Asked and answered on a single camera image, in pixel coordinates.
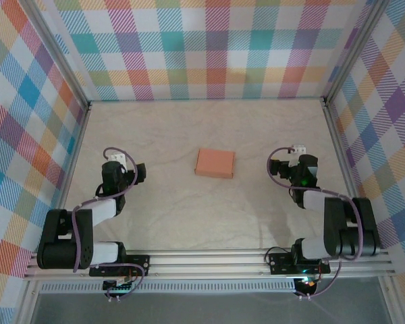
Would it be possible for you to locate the aluminium frame post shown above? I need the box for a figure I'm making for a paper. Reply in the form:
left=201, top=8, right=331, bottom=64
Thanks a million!
left=322, top=0, right=392, bottom=105
left=22, top=0, right=92, bottom=111

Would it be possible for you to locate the orange paper box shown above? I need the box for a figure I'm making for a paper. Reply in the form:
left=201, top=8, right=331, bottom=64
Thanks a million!
left=194, top=147, right=236, bottom=179

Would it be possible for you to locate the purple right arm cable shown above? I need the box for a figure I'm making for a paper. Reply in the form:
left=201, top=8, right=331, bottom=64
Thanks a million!
left=267, top=147, right=364, bottom=301

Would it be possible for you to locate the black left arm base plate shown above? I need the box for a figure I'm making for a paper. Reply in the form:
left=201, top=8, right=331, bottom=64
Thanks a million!
left=88, top=254, right=151, bottom=277

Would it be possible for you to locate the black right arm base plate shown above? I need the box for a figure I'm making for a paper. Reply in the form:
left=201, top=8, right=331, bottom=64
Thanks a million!
left=268, top=252, right=331, bottom=275

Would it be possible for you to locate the grey slotted cable duct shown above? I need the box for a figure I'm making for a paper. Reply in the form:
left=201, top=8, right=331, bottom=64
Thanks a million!
left=40, top=281, right=296, bottom=294

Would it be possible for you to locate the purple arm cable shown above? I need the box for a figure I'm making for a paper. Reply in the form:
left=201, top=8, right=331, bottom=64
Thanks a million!
left=267, top=147, right=364, bottom=301
left=72, top=147, right=145, bottom=302

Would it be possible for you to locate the aluminium frame leg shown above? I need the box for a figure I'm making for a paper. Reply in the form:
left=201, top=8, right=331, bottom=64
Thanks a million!
left=379, top=275, right=404, bottom=324
left=15, top=279, right=43, bottom=324

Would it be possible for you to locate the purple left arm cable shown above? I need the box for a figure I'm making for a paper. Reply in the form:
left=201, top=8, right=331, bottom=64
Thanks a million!
left=72, top=147, right=145, bottom=302

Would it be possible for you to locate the aluminium cross rail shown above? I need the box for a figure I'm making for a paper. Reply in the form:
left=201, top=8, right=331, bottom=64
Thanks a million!
left=23, top=249, right=394, bottom=281

